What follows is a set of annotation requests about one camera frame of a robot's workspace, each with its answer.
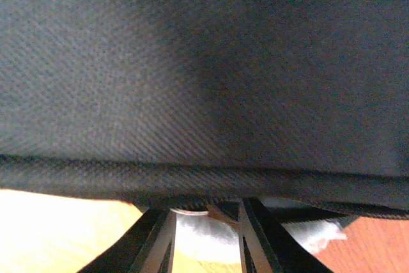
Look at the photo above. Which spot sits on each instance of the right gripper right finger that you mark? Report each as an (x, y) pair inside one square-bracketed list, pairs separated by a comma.
[(266, 246)]

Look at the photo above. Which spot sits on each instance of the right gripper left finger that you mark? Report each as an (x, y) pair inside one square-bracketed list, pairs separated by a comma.
[(148, 246)]

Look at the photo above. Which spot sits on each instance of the black student backpack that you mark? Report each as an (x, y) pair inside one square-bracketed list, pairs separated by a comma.
[(171, 103)]

